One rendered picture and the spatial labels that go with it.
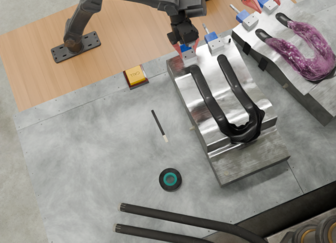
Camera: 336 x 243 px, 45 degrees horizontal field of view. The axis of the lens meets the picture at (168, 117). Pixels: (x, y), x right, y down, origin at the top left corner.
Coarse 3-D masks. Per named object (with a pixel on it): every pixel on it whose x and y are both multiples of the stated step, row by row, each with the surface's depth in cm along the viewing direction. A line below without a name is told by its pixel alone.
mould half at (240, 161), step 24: (168, 72) 160; (216, 72) 150; (240, 72) 149; (192, 96) 147; (216, 96) 146; (264, 96) 141; (192, 120) 146; (240, 120) 138; (264, 120) 137; (216, 144) 138; (240, 144) 143; (264, 144) 142; (216, 168) 140; (240, 168) 140; (264, 168) 143
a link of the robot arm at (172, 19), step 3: (180, 12) 137; (183, 12) 138; (171, 15) 138; (174, 15) 137; (177, 15) 137; (180, 15) 138; (183, 15) 138; (186, 15) 138; (171, 18) 139; (174, 18) 138; (177, 18) 138; (180, 18) 138; (183, 18) 139; (171, 21) 140; (174, 21) 139; (177, 21) 139; (180, 21) 139
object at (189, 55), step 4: (180, 44) 152; (184, 44) 152; (180, 48) 152; (184, 48) 152; (188, 48) 152; (192, 48) 150; (184, 52) 150; (188, 52) 150; (192, 52) 149; (184, 56) 149; (188, 56) 149; (192, 56) 149; (196, 56) 149; (184, 60) 149; (188, 60) 150; (192, 60) 151
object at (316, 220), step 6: (330, 210) 140; (318, 216) 140; (324, 216) 140; (300, 222) 140; (306, 222) 140; (312, 222) 139; (318, 222) 139; (288, 228) 139; (294, 228) 139; (276, 234) 139; (270, 240) 138; (276, 240) 138
